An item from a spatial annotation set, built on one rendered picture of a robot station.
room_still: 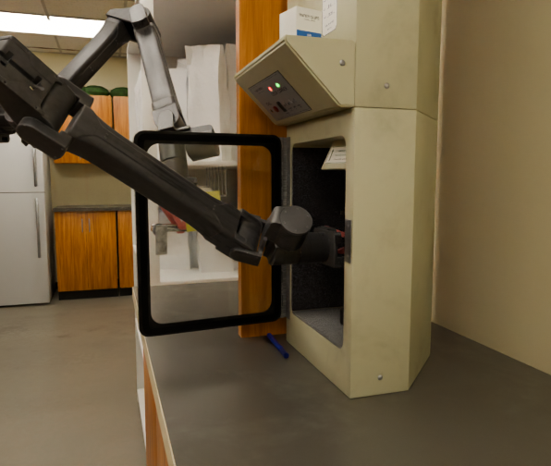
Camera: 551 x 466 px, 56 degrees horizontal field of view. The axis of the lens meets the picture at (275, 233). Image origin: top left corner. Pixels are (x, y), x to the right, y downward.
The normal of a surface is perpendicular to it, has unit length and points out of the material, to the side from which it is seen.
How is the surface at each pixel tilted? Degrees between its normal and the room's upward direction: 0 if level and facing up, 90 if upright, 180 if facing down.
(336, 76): 90
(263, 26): 90
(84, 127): 66
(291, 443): 0
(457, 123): 90
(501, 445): 0
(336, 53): 90
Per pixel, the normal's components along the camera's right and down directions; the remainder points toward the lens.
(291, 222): 0.22, -0.54
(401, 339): 0.31, 0.11
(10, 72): 0.79, -0.20
